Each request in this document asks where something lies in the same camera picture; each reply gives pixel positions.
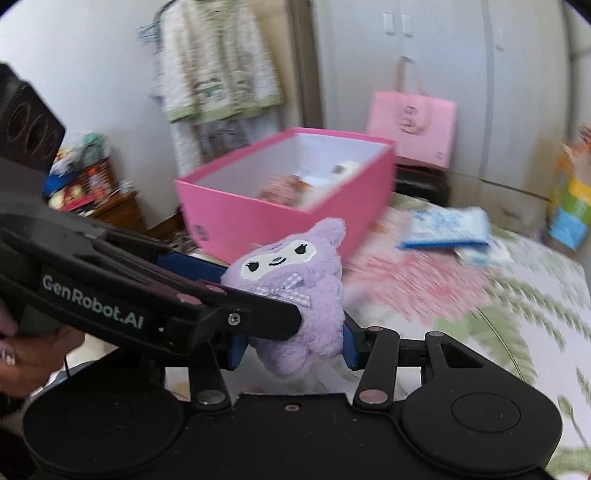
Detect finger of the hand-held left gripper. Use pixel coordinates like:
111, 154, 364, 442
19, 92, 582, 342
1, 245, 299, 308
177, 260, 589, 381
164, 279, 303, 344
104, 228, 232, 284

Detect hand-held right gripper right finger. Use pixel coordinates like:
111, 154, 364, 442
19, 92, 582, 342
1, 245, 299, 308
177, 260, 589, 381
341, 318, 486, 410

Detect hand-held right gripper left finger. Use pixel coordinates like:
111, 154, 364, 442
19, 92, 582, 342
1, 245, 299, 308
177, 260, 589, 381
188, 333, 252, 413

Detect purple plush toy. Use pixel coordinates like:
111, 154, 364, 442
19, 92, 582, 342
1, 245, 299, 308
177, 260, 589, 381
220, 218, 347, 376

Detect pink cardboard box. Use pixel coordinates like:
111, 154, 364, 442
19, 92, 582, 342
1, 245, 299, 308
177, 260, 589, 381
174, 128, 397, 264

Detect pink plush toy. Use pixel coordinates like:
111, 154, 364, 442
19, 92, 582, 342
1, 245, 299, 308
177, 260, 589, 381
257, 174, 308, 205

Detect blue white tissue pack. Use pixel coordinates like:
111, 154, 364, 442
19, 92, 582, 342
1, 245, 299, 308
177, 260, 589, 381
398, 206, 491, 251

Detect person's left hand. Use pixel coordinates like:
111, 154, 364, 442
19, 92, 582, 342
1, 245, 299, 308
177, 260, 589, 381
0, 305, 86, 398

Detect brown wooden cabinet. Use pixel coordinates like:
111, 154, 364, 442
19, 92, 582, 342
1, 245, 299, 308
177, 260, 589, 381
60, 189, 149, 237

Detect clutter of small toys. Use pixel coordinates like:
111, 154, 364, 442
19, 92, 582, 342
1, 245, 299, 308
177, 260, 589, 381
44, 131, 126, 213

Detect floral blanket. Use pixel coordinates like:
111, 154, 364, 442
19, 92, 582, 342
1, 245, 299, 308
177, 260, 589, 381
161, 194, 591, 480

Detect white pajama pants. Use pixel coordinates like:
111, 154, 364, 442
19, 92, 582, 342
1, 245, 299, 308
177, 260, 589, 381
171, 117, 252, 178

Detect white plastic packet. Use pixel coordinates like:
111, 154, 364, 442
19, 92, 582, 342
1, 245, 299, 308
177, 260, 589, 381
455, 240, 514, 269

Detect black stool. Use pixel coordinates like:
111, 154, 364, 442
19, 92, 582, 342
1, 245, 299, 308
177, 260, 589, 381
394, 167, 450, 208

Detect white green pajama top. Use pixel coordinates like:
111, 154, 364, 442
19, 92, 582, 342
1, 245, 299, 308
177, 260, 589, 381
154, 0, 283, 123

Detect pink paper bag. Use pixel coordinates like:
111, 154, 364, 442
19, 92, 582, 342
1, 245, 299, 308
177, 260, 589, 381
367, 55, 458, 169

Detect colourful gift bag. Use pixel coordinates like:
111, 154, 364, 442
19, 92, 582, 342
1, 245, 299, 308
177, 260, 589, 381
547, 122, 591, 252

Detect grey wooden wardrobe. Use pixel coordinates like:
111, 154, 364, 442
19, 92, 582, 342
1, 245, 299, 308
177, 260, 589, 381
318, 0, 578, 241

